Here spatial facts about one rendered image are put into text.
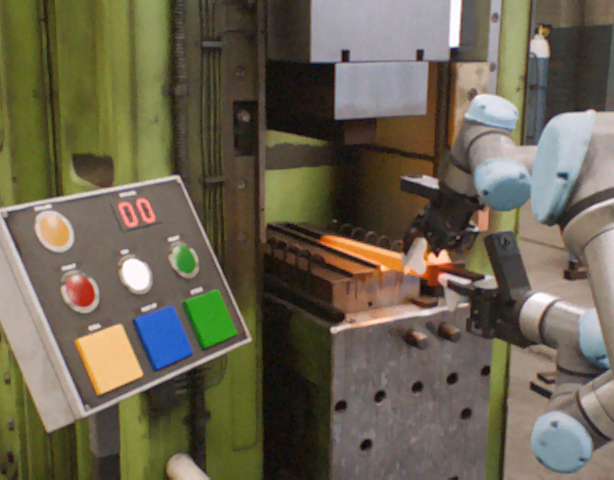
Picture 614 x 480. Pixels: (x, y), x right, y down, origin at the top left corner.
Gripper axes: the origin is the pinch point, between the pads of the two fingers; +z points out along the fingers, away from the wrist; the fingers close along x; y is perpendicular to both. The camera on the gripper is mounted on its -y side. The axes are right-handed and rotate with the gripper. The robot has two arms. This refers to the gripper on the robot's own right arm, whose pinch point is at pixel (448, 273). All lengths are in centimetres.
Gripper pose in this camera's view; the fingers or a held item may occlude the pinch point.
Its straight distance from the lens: 153.7
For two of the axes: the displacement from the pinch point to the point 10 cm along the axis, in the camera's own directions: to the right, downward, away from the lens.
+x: 8.6, -1.3, 5.0
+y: 0.1, 9.7, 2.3
